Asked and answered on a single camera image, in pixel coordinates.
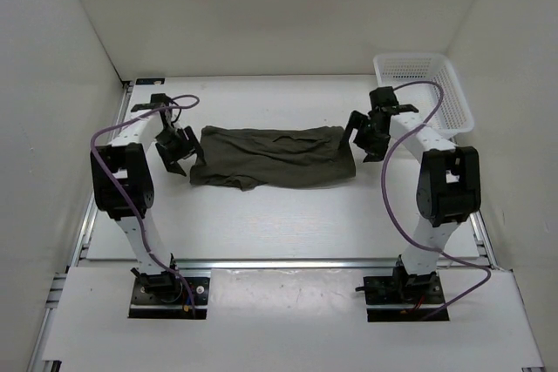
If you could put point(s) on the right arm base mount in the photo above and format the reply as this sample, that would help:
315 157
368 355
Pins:
386 302

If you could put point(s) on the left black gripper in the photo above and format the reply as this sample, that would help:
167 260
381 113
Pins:
170 162

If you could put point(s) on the white plastic basket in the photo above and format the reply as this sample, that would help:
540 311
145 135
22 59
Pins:
429 82

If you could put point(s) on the olive green shorts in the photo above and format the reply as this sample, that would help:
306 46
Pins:
296 159

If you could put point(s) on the aluminium front rail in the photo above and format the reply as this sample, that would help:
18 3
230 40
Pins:
278 264

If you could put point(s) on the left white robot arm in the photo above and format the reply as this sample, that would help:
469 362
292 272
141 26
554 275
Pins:
123 185

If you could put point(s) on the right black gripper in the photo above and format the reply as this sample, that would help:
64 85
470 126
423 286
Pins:
377 151

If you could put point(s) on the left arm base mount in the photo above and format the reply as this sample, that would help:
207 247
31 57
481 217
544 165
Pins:
164 297

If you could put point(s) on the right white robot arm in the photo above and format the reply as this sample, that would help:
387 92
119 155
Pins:
448 188

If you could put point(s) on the aluminium right rail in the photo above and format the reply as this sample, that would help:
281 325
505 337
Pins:
471 242

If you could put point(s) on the aluminium left rail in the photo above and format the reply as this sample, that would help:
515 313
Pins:
101 149

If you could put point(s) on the aluminium rail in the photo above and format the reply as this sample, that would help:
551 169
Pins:
278 264
471 242
101 149

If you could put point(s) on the blue corner label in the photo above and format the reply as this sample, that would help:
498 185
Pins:
150 81

